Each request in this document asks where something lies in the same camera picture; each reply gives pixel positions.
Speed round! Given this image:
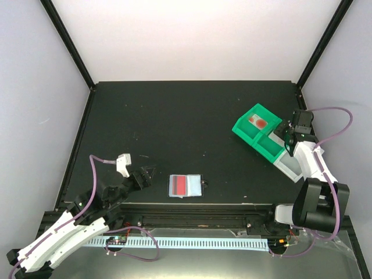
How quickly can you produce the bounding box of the black leather card holder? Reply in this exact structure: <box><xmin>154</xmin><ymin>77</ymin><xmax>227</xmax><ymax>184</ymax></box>
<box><xmin>168</xmin><ymin>174</ymin><xmax>208</xmax><ymax>198</ymax></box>

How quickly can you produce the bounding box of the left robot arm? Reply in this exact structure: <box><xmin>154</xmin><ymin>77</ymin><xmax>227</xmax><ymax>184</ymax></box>
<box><xmin>6</xmin><ymin>168</ymin><xmax>152</xmax><ymax>278</ymax></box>

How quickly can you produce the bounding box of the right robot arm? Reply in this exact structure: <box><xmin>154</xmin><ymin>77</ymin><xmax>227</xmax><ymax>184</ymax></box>
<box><xmin>264</xmin><ymin>109</ymin><xmax>349</xmax><ymax>237</ymax></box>

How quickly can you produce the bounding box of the white pink card in bin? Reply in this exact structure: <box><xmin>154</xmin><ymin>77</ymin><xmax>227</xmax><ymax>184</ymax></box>
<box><xmin>268</xmin><ymin>132</ymin><xmax>284</xmax><ymax>147</ymax></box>

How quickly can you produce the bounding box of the red dotted card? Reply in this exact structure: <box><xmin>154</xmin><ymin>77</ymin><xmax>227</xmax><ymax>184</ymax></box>
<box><xmin>248</xmin><ymin>114</ymin><xmax>267</xmax><ymax>130</ymax></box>

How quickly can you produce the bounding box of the clear plastic bin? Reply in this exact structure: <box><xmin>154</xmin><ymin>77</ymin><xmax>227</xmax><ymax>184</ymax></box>
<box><xmin>274</xmin><ymin>142</ymin><xmax>321</xmax><ymax>183</ymax></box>

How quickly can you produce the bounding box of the green divided bin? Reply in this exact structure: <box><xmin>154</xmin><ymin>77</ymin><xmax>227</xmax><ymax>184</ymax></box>
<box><xmin>232</xmin><ymin>103</ymin><xmax>284</xmax><ymax>163</ymax></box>

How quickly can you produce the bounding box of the small circuit board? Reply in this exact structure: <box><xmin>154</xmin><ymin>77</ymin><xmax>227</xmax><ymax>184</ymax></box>
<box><xmin>106</xmin><ymin>236</ymin><xmax>127</xmax><ymax>245</ymax></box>

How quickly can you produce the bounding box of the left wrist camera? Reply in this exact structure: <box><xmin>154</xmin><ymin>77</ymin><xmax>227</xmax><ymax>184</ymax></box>
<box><xmin>116</xmin><ymin>153</ymin><xmax>131</xmax><ymax>178</ymax></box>

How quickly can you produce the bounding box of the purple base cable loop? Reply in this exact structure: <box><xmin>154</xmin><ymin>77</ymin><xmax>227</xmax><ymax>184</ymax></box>
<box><xmin>105</xmin><ymin>226</ymin><xmax>160</xmax><ymax>262</ymax></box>

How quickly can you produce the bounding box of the white slotted cable duct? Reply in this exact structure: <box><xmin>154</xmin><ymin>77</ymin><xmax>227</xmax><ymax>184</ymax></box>
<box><xmin>83</xmin><ymin>236</ymin><xmax>269</xmax><ymax>252</ymax></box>

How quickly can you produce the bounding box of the black aluminium rail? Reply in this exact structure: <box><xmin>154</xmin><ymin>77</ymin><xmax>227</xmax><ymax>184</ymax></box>
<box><xmin>119</xmin><ymin>203</ymin><xmax>274</xmax><ymax>229</ymax></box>

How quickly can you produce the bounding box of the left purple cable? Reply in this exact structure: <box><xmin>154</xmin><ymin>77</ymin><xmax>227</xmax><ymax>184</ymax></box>
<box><xmin>8</xmin><ymin>154</ymin><xmax>120</xmax><ymax>279</ymax></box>

